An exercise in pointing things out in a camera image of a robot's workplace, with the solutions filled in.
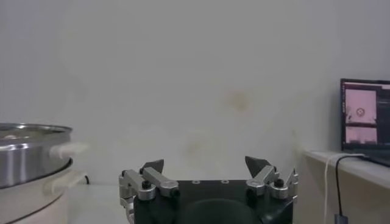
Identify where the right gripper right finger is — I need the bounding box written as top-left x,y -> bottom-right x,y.
244,156 -> 299,200

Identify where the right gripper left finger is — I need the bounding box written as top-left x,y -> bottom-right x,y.
118,159 -> 180,201

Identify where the stainless steel steamer basket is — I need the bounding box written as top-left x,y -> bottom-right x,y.
0,123 -> 73,189

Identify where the cream electric cooker pot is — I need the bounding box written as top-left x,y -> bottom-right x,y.
0,141 -> 90,224

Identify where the black laptop with blue screen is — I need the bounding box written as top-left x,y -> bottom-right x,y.
340,78 -> 390,167

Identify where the white flat cable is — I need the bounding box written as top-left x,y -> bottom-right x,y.
322,153 -> 366,224

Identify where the black cable with adapter block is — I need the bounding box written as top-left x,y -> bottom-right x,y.
334,154 -> 367,224

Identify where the white side desk with cables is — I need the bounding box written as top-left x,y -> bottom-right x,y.
301,149 -> 390,224

